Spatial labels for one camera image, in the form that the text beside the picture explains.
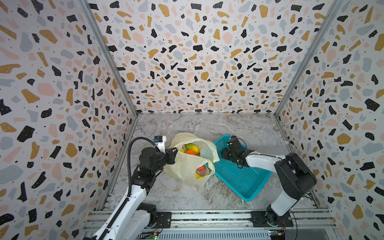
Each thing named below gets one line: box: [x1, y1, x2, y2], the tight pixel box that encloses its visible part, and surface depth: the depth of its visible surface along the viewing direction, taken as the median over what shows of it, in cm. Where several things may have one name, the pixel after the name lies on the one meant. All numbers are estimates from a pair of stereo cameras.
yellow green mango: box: [184, 143, 200, 154], surface depth 99 cm
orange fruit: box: [186, 149, 197, 156], surface depth 96 cm
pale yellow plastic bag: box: [171, 132, 217, 152], surface depth 79 cm
